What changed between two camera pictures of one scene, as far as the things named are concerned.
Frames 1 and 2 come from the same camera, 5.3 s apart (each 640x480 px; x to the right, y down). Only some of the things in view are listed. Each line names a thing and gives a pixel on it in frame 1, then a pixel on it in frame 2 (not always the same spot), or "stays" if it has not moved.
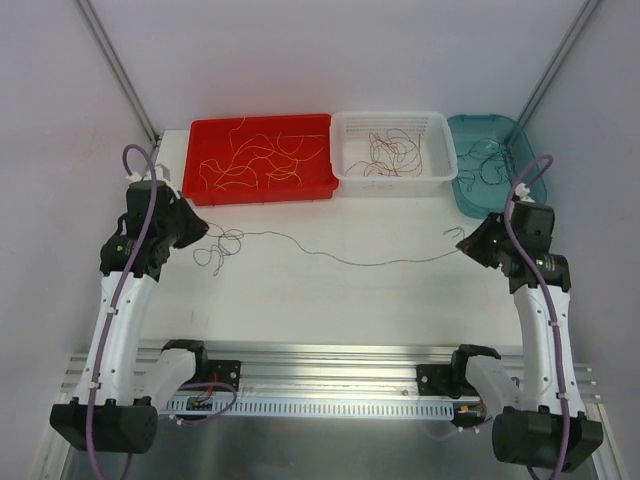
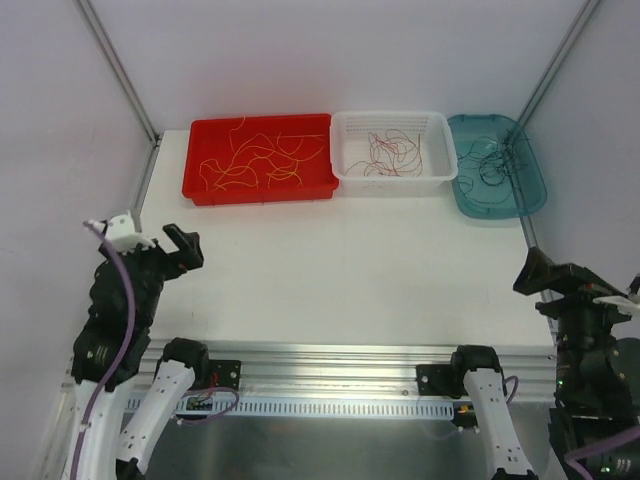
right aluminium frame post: (571, 43) stays
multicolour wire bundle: (228, 240) -> (501, 160)
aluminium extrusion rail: (327, 370) stays
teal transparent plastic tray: (486, 153) stays
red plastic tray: (259, 158) stays
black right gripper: (480, 245) -> (570, 279)
